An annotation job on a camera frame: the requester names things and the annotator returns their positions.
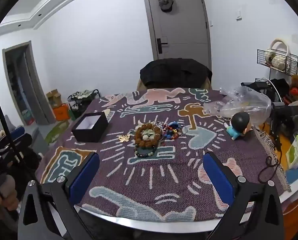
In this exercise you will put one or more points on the person's left hand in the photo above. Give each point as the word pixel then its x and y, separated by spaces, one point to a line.
pixel 6 195

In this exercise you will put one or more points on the grey doorway frame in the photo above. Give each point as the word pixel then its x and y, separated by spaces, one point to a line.
pixel 36 90

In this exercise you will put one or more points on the black box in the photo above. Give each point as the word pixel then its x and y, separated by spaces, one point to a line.
pixel 99 130

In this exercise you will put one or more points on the grey door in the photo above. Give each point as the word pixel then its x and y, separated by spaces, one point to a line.
pixel 181 17

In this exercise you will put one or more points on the blue charm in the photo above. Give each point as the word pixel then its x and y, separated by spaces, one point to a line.
pixel 174 125

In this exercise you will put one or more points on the white handbag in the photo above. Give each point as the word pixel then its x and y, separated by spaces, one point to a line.
pixel 279 61

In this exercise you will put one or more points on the white light switch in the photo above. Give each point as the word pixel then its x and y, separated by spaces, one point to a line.
pixel 239 15

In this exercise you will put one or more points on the black haired doll figurine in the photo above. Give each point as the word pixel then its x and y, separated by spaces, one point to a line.
pixel 240 122

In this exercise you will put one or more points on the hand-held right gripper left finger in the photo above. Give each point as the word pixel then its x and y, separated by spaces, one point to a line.
pixel 86 177

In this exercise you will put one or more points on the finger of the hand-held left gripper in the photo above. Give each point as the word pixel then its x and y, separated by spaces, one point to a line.
pixel 25 141
pixel 16 132

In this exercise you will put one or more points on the clear plastic bag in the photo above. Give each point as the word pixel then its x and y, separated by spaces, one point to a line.
pixel 241 102

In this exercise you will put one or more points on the green paper bag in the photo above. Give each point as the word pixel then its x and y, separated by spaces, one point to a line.
pixel 72 112

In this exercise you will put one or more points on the orange box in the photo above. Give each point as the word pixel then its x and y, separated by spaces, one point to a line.
pixel 62 112

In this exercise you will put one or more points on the gold butterfly pendant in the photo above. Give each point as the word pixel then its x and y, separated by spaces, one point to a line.
pixel 124 138

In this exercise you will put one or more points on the black shoe rack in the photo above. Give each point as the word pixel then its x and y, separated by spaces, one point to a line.
pixel 85 100

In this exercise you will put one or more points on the black jacket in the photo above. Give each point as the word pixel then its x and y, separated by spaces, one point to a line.
pixel 175 72

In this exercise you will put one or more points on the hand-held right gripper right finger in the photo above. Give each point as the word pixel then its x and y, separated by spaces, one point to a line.
pixel 217 177

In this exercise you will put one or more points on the green mat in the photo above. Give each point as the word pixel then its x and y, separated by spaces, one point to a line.
pixel 56 132

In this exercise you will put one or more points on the cardboard box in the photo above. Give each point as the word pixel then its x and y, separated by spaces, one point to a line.
pixel 54 98

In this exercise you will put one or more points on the purple printed blanket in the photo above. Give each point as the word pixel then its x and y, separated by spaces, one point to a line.
pixel 164 180

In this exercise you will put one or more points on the brown plush toy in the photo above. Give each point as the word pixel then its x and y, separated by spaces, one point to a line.
pixel 296 81

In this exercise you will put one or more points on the green tissue box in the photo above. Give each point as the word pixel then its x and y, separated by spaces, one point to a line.
pixel 297 152

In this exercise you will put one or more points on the grey cap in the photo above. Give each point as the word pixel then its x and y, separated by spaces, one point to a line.
pixel 166 3

